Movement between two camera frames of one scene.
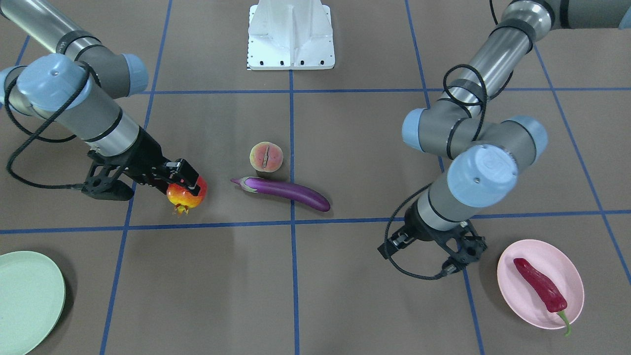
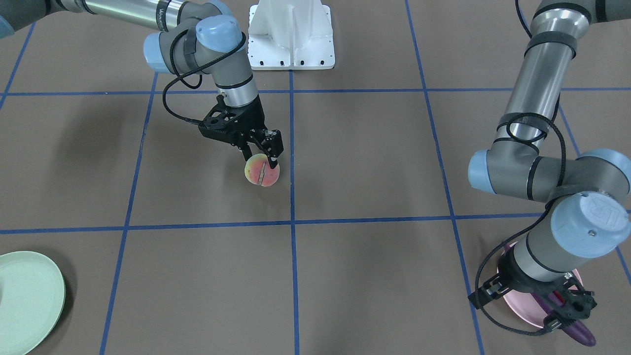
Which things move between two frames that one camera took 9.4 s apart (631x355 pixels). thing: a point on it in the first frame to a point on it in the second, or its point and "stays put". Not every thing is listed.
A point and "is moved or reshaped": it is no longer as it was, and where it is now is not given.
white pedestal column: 290,35 stays put
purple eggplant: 284,190 to 576,330
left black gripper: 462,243 to 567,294
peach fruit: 266,157 is moved or reshaped
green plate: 32,297 stays put
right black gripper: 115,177 to 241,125
